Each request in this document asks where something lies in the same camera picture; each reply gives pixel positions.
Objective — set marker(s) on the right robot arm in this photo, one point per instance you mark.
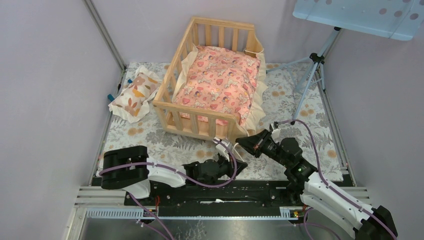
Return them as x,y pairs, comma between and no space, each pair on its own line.
308,184

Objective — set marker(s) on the floral table mat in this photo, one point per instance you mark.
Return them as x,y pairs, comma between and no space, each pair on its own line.
312,131

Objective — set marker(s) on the black tripod stand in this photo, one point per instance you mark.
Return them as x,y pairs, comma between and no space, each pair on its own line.
314,74

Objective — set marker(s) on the floral small pillow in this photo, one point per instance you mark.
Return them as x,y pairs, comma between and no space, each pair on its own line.
133,102

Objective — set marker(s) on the wooden pet bed frame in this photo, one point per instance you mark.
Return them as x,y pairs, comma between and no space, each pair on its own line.
194,122

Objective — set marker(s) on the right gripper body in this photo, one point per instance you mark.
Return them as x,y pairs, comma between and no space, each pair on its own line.
264,145

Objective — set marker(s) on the grey diagonal pole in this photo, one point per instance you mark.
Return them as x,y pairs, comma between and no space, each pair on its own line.
92,10

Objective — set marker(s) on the pink patterned bed cushion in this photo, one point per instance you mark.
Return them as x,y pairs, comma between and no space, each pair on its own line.
221,80

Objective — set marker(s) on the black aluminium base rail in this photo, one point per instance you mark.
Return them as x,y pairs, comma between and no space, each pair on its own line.
245,199

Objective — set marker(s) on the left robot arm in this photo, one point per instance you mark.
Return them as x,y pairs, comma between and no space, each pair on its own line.
132,170

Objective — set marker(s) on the light blue perforated panel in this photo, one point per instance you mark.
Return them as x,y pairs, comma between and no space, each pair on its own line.
392,19

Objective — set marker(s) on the blue toy item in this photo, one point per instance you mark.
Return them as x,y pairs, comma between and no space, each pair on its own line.
120,90

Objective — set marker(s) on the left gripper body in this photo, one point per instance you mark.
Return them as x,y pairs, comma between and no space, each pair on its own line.
226,167

